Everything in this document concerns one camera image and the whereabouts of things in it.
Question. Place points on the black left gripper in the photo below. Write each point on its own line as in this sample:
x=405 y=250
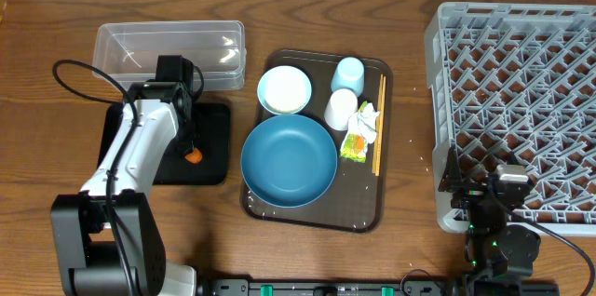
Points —
x=190 y=148

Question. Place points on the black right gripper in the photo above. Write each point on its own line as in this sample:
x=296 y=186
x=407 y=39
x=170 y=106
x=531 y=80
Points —
x=469 y=192

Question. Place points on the orange carrot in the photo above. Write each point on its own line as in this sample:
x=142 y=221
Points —
x=194 y=157

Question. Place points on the blue plate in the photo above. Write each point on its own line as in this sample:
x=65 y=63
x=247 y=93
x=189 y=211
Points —
x=289 y=161

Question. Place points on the light blue rice bowl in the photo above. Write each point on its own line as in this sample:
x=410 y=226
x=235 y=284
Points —
x=284 y=90

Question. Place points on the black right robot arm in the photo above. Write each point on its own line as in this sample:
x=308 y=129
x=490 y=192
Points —
x=501 y=254

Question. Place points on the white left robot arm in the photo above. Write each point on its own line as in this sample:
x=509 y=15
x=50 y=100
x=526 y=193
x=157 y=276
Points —
x=106 y=238

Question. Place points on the black waste tray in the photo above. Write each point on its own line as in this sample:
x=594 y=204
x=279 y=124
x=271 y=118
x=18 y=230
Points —
x=212 y=147

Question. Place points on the grey dishwasher rack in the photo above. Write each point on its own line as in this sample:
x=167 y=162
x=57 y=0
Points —
x=518 y=79

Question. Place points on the wooden chopstick inner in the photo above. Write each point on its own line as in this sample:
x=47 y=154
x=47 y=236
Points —
x=377 y=124

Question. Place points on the wooden chopstick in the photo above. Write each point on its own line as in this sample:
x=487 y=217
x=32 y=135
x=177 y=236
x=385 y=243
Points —
x=377 y=124
x=381 y=109

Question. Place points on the dark brown serving tray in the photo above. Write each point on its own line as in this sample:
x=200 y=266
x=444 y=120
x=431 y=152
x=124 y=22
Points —
x=354 y=202

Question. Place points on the clear plastic bin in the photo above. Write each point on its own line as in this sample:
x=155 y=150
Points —
x=128 y=51

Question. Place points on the green snack wrapper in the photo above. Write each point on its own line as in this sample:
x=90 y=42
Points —
x=355 y=144

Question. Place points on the crumpled white tissue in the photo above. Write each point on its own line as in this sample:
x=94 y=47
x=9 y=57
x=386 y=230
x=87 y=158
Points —
x=365 y=121

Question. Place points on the wooden chopstick outer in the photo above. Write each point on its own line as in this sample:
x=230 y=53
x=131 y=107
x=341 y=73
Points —
x=381 y=109

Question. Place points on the light blue plastic cup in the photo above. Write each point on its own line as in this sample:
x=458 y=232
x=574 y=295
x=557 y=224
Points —
x=349 y=73

